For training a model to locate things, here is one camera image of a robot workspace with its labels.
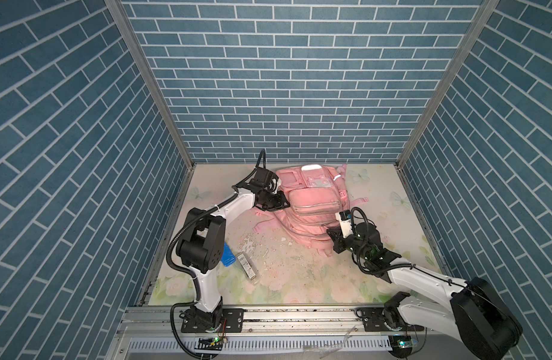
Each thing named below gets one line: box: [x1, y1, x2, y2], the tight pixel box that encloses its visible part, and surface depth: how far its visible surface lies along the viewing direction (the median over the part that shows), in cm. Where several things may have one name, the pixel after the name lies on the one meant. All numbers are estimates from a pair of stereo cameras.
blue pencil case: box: [220, 241, 237, 267], surface depth 88 cm
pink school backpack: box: [252, 164, 370, 258], surface depth 94 cm
